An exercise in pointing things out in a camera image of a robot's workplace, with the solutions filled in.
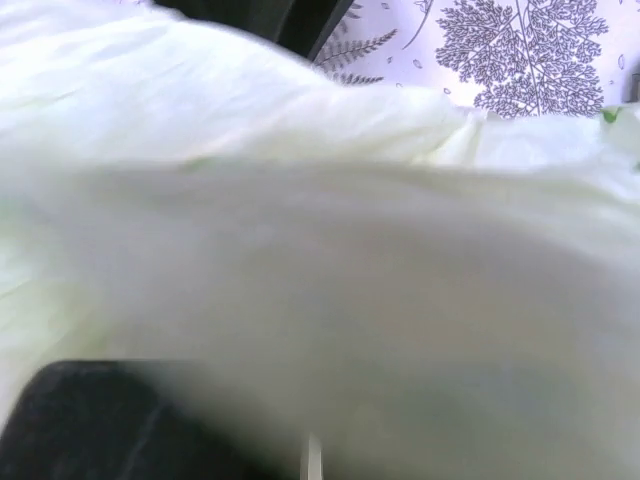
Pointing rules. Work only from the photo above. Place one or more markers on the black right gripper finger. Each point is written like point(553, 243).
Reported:
point(92, 420)

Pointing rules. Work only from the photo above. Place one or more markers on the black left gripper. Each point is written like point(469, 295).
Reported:
point(300, 26)

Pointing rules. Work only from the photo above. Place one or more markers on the light green plastic grocery bag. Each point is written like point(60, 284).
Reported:
point(421, 290)

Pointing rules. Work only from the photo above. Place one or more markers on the floral patterned table mat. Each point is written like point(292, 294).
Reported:
point(512, 57)

